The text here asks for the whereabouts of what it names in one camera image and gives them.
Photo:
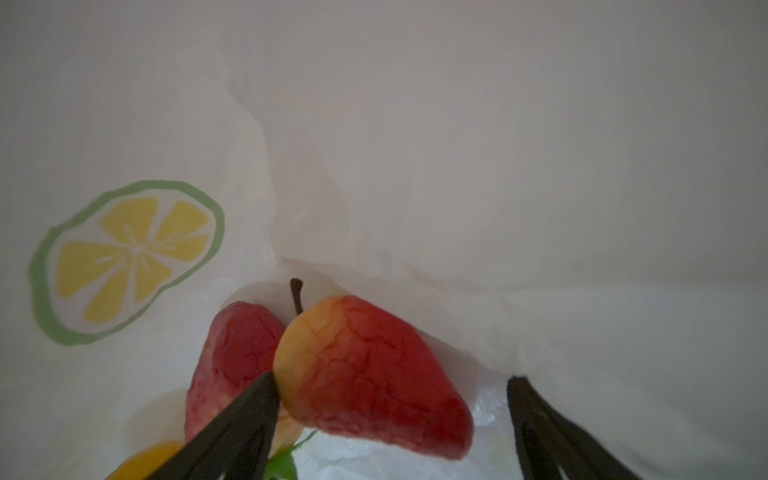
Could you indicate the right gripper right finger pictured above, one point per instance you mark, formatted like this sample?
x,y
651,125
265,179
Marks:
x,y
549,446

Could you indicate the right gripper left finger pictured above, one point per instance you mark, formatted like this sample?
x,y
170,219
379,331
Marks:
x,y
234,445

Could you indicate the red fake apple with leaves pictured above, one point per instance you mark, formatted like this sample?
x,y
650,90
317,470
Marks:
x,y
239,348

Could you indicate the yellow fake lemon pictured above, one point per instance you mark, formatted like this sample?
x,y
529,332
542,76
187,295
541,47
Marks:
x,y
145,462

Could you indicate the red yellow fake peach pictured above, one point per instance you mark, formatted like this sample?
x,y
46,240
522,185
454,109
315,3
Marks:
x,y
347,367

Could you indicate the white plastic bag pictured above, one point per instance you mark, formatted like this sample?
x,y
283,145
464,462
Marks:
x,y
570,191

